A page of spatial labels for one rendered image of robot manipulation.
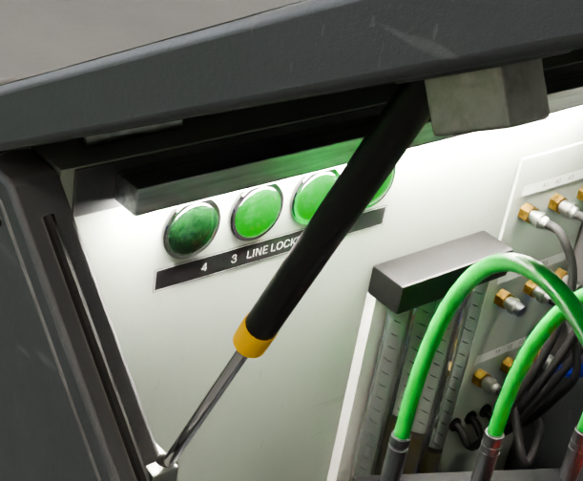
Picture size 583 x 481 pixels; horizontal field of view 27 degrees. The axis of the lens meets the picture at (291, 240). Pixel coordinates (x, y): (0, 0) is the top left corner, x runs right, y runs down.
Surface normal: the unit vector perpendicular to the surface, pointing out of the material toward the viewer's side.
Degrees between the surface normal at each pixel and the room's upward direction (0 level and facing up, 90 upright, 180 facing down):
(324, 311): 90
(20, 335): 90
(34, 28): 0
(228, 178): 90
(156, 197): 90
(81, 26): 0
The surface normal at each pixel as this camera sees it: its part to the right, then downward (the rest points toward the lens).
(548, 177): 0.62, 0.47
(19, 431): -0.77, 0.22
